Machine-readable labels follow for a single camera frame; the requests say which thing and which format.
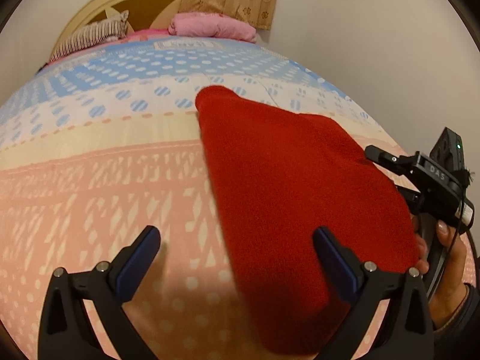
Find red knitted sweater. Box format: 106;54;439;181
195;86;418;355

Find dark jacket sleeve forearm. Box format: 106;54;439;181
433;283;479;360

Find person's right hand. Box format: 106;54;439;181
429;221;468;328

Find polka dot bed sheet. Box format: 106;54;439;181
1;35;414;359

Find pink folded blanket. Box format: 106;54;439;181
128;11;258;45

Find striped pillow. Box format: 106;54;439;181
49;10;129;63

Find cream wooden headboard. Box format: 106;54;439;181
55;0;181;45

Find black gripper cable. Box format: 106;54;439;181
442;197;466;255

